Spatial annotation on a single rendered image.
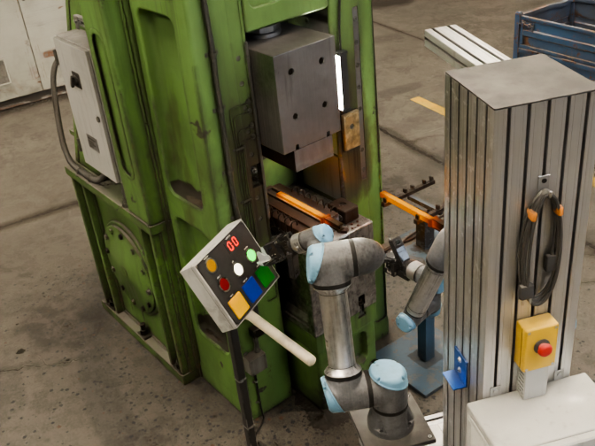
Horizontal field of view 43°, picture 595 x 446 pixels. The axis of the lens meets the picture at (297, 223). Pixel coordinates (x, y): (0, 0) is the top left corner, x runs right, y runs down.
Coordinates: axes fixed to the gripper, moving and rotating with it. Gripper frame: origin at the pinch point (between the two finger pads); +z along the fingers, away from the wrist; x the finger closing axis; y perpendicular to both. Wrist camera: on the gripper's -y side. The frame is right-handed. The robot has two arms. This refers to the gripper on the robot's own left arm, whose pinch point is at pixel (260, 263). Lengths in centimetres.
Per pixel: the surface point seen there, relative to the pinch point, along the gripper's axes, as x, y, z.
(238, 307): 21.3, -5.2, 1.2
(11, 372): 2, -8, 198
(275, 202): -54, 6, 23
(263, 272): 0.6, -3.7, 1.2
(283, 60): -35, 59, -34
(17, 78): -308, 161, 430
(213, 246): 13.5, 17.3, 2.0
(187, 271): 27.1, 16.6, 6.1
